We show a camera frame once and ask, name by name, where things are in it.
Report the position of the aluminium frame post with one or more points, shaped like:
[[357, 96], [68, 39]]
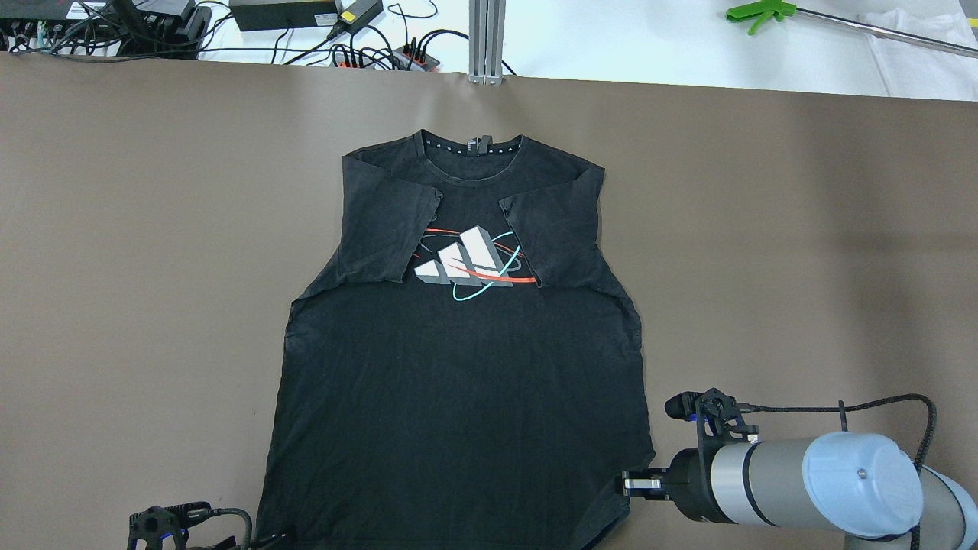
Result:
[[485, 42]]

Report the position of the red black power strip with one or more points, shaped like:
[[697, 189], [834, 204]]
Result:
[[399, 60]]

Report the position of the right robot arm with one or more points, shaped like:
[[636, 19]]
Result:
[[861, 485]]

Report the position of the black power adapter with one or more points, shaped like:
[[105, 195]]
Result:
[[266, 15]]

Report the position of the black printed t-shirt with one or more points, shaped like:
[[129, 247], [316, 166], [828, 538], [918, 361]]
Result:
[[466, 372]]

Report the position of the green handled grabber tool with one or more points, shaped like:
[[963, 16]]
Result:
[[758, 12]]

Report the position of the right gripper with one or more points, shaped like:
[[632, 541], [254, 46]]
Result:
[[690, 484]]

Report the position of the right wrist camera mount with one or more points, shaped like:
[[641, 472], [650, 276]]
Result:
[[718, 417]]

